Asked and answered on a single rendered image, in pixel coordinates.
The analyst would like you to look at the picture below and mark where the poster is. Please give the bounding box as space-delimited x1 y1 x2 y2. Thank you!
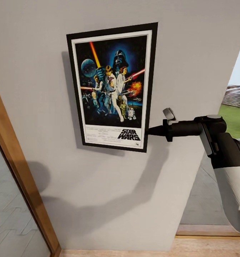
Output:
66 22 158 153

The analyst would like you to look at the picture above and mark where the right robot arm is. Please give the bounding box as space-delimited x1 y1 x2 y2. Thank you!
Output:
145 107 240 232

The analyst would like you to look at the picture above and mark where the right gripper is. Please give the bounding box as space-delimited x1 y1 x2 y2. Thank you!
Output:
145 119 189 142

